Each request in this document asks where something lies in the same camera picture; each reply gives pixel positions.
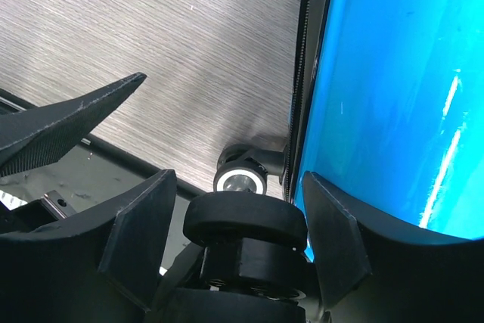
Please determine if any blue suitcase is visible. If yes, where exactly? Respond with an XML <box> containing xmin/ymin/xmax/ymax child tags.
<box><xmin>150</xmin><ymin>0</ymin><xmax>484</xmax><ymax>323</ymax></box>

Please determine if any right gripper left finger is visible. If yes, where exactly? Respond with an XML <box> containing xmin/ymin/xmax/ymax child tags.
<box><xmin>1</xmin><ymin>169</ymin><xmax>177</xmax><ymax>322</ymax></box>

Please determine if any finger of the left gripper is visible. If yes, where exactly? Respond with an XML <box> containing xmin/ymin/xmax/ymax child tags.
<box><xmin>1</xmin><ymin>73</ymin><xmax>147</xmax><ymax>177</ymax></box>

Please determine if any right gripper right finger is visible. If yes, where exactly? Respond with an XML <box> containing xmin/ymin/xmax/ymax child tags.
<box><xmin>303</xmin><ymin>172</ymin><xmax>483</xmax><ymax>322</ymax></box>

